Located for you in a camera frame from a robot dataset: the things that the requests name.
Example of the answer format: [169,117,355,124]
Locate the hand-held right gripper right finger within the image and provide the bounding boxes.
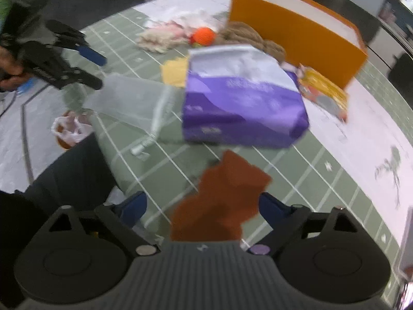
[248,193,359,255]

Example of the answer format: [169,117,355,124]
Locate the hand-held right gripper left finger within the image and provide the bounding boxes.
[48,191,162,256]

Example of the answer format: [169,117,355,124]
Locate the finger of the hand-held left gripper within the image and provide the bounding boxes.
[47,19,108,67]
[61,66,104,90]

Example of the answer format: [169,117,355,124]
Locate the rust brown cloth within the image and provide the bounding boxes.
[169,150,273,243]

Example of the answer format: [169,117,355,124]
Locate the yellow cloth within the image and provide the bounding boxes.
[161,56,191,88]

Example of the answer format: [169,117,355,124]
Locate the white pink cloth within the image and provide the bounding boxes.
[145,10,226,37]

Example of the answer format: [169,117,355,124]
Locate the orange knitted ball toy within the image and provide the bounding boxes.
[190,27,216,46]

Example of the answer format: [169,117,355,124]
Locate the beige knitted items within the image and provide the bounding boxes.
[219,22,288,63]

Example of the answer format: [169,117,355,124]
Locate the orange cardboard box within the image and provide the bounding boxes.
[228,0,368,90]

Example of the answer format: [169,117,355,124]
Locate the person's left hand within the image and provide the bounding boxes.
[0,46,30,91]

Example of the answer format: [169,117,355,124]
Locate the clear plastic bag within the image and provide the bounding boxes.
[82,73,186,157]

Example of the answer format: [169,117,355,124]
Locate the bowl with white wrapper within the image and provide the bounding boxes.
[51,111,94,151]

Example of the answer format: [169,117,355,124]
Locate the green grid tablecloth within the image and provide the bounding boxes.
[63,0,413,298]

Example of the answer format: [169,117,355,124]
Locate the cream fluffy cloth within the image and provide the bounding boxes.
[137,27,191,54]

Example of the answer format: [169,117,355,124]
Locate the purple tissue pack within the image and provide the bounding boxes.
[181,45,309,149]

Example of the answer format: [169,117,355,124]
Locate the yellow snack packet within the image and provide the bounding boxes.
[297,65,351,121]

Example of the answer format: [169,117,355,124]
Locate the black chair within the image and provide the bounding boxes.
[387,53,413,91]

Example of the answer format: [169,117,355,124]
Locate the black cable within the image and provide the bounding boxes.
[0,89,20,117]

